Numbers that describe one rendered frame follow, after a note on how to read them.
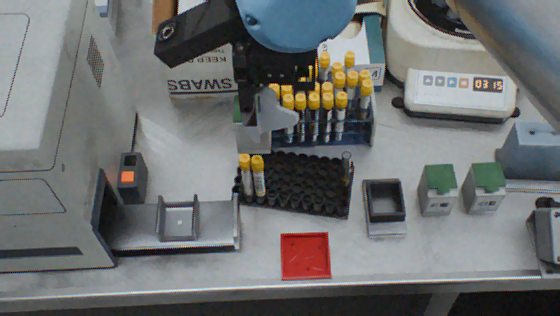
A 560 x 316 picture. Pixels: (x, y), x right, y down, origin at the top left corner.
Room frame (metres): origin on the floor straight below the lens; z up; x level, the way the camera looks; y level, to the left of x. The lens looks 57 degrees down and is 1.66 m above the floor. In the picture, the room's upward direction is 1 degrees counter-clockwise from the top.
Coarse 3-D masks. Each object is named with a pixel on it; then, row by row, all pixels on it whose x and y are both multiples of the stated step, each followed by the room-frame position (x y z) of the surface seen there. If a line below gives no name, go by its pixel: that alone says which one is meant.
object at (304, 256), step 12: (288, 240) 0.38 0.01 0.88; (300, 240) 0.37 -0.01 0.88; (312, 240) 0.37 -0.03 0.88; (324, 240) 0.37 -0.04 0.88; (288, 252) 0.36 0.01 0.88; (300, 252) 0.36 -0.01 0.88; (312, 252) 0.36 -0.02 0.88; (324, 252) 0.36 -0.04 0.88; (288, 264) 0.34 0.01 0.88; (300, 264) 0.34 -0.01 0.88; (312, 264) 0.34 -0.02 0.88; (324, 264) 0.34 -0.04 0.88; (288, 276) 0.32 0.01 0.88; (300, 276) 0.32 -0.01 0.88; (312, 276) 0.32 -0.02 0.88; (324, 276) 0.32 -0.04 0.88
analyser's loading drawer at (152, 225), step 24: (120, 216) 0.40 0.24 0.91; (144, 216) 0.40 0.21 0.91; (168, 216) 0.40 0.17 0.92; (192, 216) 0.38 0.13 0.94; (216, 216) 0.40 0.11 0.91; (240, 216) 0.41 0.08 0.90; (120, 240) 0.36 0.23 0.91; (144, 240) 0.36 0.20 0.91; (168, 240) 0.36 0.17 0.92; (192, 240) 0.36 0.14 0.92; (216, 240) 0.36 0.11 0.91
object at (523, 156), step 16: (512, 128) 0.50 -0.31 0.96; (528, 128) 0.49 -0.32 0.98; (544, 128) 0.49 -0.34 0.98; (512, 144) 0.48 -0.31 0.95; (528, 144) 0.46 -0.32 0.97; (544, 144) 0.46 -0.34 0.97; (496, 160) 0.50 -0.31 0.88; (512, 160) 0.46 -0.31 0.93; (528, 160) 0.46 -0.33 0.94; (544, 160) 0.46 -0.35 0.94; (512, 176) 0.46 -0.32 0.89; (528, 176) 0.46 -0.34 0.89; (544, 176) 0.46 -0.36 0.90
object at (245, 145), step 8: (240, 128) 0.41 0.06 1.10; (240, 136) 0.41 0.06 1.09; (248, 136) 0.41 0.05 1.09; (264, 136) 0.41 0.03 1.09; (240, 144) 0.41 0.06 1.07; (248, 144) 0.41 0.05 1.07; (256, 144) 0.41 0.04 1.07; (264, 144) 0.41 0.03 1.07; (240, 152) 0.41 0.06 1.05; (248, 152) 0.41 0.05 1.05; (256, 152) 0.41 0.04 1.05; (264, 152) 0.41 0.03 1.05
